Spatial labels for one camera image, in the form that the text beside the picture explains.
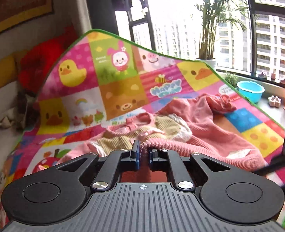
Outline pink corduroy garment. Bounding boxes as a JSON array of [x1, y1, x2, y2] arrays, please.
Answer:
[[59, 94, 265, 171]]

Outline small white shoes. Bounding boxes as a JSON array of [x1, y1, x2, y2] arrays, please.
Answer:
[[268, 95, 282, 108]]

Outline turquoise plastic basin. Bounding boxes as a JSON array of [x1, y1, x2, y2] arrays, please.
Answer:
[[237, 81, 265, 104]]

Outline colourful cartoon play mat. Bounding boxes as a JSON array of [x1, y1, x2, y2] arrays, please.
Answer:
[[0, 30, 285, 228]]

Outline grey cloth on sofa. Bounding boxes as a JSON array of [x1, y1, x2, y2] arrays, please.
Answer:
[[0, 92, 39, 131]]

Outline white plant pot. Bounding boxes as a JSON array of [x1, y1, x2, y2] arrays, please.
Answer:
[[198, 59, 217, 70]]

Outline red plush cushion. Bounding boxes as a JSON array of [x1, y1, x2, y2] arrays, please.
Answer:
[[18, 26, 78, 94]]

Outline yellow cushion middle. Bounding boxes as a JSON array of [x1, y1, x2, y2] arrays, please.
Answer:
[[0, 54, 17, 88]]

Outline potted palm plant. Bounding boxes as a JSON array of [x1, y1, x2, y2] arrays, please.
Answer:
[[196, 0, 248, 60]]

